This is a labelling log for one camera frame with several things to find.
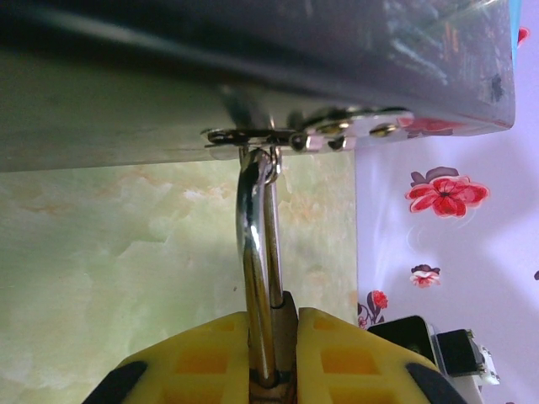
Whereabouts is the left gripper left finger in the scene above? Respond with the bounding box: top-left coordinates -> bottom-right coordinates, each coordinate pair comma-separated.
82,310 -> 253,404

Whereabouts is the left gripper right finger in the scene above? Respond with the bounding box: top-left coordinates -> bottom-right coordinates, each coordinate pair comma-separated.
296,306 -> 454,404

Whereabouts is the starry night painted tin box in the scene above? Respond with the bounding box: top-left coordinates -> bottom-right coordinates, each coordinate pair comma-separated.
0,0 -> 518,173

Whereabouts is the blue lidded plastic storage box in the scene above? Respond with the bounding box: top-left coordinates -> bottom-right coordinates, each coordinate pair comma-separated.
508,0 -> 523,47

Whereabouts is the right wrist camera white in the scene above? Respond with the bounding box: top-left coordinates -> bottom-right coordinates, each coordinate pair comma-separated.
368,315 -> 502,404

